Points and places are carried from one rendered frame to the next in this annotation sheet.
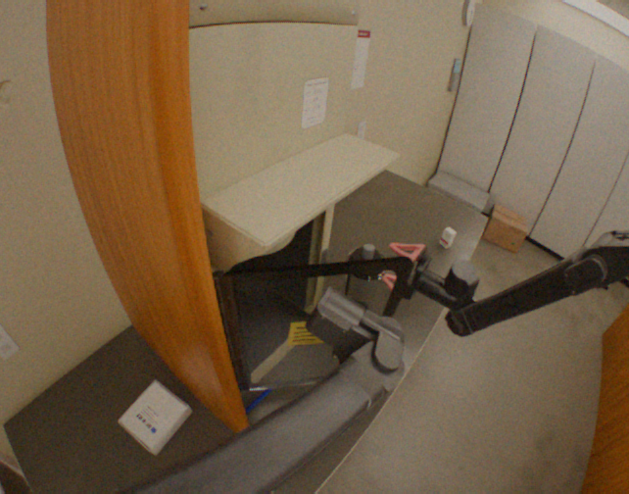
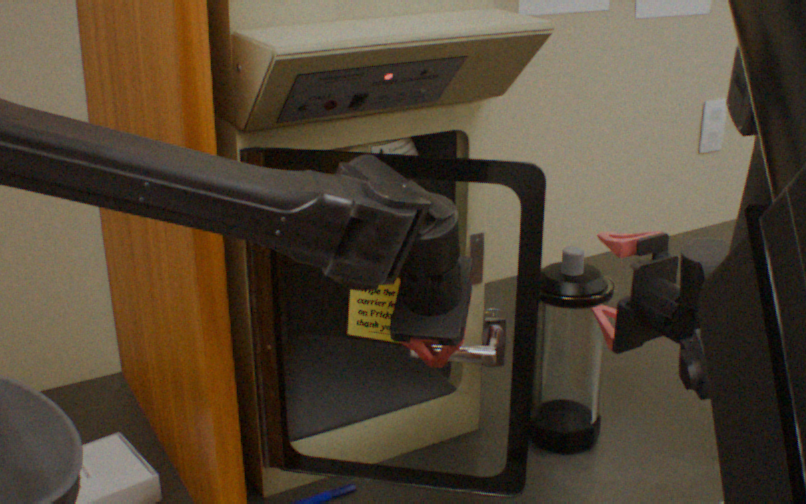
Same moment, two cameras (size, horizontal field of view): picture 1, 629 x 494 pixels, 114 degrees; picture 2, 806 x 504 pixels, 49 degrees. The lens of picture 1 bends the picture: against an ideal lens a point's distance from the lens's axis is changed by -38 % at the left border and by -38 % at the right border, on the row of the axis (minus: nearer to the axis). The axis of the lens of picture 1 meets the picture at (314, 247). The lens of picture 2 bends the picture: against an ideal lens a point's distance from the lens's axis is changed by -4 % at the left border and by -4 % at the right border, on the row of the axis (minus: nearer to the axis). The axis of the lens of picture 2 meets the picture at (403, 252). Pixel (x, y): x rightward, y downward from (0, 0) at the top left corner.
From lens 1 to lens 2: 0.61 m
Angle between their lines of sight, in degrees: 29
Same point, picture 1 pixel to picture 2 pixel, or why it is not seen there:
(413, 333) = (688, 488)
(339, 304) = (374, 168)
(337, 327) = not seen: hidden behind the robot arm
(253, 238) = (267, 47)
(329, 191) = (390, 33)
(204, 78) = not seen: outside the picture
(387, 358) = (384, 190)
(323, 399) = (265, 172)
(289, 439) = (196, 159)
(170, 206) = not seen: outside the picture
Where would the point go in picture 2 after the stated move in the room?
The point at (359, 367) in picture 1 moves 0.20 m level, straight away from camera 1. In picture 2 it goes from (335, 179) to (501, 134)
